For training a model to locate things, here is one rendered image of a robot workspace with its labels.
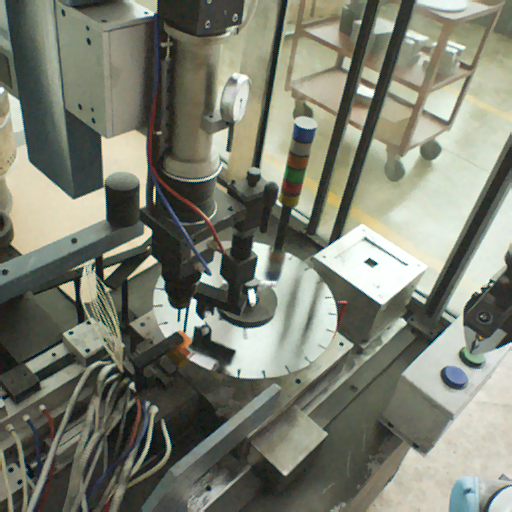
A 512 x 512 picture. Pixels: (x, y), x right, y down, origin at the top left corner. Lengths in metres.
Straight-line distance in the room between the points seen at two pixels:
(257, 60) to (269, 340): 0.72
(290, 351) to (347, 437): 0.25
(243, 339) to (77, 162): 0.41
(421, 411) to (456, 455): 1.07
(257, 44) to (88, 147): 0.75
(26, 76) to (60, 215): 0.76
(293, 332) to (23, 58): 0.59
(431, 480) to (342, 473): 0.99
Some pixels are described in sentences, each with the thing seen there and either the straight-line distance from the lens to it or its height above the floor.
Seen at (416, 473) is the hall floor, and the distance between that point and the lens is 2.07.
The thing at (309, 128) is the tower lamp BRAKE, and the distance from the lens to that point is 1.12.
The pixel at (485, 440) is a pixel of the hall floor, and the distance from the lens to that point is 2.25.
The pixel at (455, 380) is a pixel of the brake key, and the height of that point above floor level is 0.91.
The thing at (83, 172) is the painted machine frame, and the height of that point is 1.26.
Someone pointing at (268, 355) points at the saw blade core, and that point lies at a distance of 0.95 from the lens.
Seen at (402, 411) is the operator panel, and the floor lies 0.81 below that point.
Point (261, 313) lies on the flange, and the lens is 1.00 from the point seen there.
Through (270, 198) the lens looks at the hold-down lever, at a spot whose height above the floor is 1.26.
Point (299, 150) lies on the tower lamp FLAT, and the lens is 1.15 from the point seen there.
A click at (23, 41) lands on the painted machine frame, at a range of 0.76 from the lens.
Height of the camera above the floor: 1.69
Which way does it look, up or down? 42 degrees down
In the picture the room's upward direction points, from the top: 11 degrees clockwise
